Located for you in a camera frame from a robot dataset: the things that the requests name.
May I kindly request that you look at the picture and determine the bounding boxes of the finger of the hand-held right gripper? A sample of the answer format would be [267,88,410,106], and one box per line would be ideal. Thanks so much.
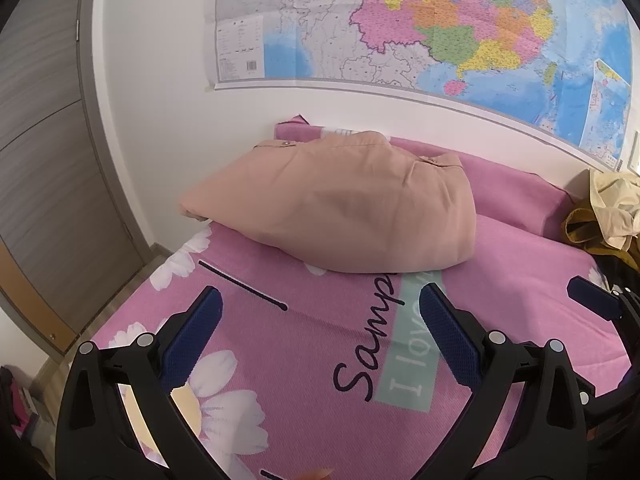
[567,275,626,322]
[567,355,598,398]

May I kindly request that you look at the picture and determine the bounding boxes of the cream garment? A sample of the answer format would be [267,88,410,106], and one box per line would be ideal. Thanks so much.
[589,167,640,251]

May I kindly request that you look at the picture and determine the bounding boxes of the colourful wall map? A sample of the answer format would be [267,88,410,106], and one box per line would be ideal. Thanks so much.
[214,0,636,171]

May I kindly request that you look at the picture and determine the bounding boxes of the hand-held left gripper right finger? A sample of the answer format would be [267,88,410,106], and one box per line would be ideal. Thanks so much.
[407,282,588,480]

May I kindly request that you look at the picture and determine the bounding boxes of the wooden wardrobe door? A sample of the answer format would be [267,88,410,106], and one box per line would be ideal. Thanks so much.
[0,0,151,361]

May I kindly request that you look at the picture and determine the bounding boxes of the pink daisy print blanket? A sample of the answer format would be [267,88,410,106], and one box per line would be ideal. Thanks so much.
[92,115,633,480]

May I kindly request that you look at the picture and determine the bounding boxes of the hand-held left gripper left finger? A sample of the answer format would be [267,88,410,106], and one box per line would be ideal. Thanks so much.
[54,285,236,480]

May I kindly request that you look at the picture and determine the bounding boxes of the pink jacket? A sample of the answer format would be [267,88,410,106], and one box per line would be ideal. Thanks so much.
[179,130,478,275]

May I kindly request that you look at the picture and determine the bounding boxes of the dark cloth bundle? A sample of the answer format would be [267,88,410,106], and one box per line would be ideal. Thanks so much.
[0,364,36,443]

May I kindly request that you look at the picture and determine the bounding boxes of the black garment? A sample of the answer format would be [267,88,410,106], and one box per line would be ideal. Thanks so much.
[597,250,640,293]

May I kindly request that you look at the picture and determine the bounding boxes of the mustard yellow garment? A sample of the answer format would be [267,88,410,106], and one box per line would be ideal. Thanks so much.
[564,207,640,261]

